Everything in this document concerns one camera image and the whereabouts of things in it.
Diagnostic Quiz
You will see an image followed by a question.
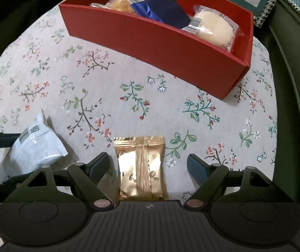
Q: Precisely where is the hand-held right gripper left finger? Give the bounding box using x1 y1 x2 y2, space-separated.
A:
2 152 117 211

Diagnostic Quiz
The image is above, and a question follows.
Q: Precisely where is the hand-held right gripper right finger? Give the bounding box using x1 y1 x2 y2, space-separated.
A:
182 153 297 211

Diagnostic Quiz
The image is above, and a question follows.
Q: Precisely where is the white snack packet red print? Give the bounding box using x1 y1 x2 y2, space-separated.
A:
0 109 69 183

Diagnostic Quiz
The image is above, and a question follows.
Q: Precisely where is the gold foil packet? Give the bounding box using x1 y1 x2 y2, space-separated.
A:
113 136 169 201

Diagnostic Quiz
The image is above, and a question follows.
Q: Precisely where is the red cardboard box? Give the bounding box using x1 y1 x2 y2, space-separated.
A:
59 0 254 100

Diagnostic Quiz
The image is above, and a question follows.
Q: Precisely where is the clear round bun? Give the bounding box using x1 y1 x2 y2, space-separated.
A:
182 5 241 53

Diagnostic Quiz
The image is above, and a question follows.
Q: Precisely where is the blue foil packet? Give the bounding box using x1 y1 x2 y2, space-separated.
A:
130 0 192 29

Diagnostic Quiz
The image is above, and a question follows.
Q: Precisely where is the floral tablecloth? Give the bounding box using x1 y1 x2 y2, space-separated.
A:
0 5 278 205

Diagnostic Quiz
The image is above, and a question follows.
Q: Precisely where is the green sofa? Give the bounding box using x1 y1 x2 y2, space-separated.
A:
252 13 300 205

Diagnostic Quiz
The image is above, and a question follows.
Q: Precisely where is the teal lion sofa cover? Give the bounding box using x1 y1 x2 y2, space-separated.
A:
176 0 278 28

